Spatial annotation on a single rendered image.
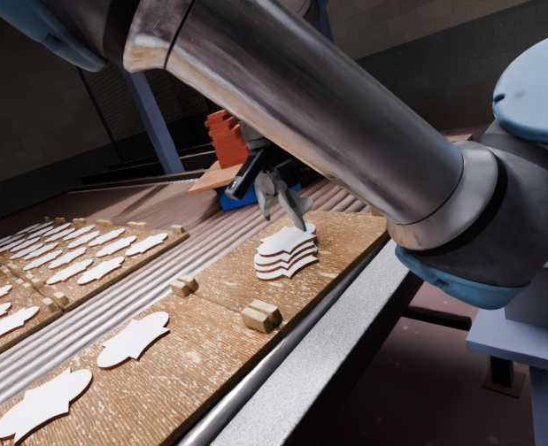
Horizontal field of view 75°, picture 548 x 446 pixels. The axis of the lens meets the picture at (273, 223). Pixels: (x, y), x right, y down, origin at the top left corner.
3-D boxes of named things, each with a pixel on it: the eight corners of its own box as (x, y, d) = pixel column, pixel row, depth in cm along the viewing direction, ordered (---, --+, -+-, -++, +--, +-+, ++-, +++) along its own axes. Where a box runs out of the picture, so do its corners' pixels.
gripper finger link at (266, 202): (284, 212, 87) (288, 186, 80) (265, 223, 84) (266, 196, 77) (276, 204, 88) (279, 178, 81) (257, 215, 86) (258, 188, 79)
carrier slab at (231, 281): (404, 220, 80) (403, 214, 80) (283, 336, 57) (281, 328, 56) (294, 213, 106) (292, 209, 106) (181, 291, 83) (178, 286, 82)
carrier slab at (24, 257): (109, 227, 168) (104, 219, 166) (14, 275, 142) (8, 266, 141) (84, 225, 192) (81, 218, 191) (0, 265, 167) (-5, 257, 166)
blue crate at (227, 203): (300, 168, 155) (294, 146, 152) (302, 188, 126) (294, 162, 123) (235, 188, 160) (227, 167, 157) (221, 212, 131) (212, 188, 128)
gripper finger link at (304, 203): (328, 215, 72) (302, 180, 74) (305, 228, 69) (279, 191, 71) (322, 221, 74) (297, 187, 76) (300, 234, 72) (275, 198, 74)
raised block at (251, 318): (274, 327, 57) (269, 314, 56) (267, 335, 56) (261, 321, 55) (251, 319, 61) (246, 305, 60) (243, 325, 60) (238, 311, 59)
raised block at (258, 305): (283, 319, 58) (279, 305, 57) (276, 326, 57) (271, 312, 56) (260, 311, 62) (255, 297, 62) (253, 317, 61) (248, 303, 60)
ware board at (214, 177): (316, 133, 165) (315, 129, 164) (326, 154, 118) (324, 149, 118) (217, 165, 173) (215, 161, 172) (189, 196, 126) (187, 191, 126)
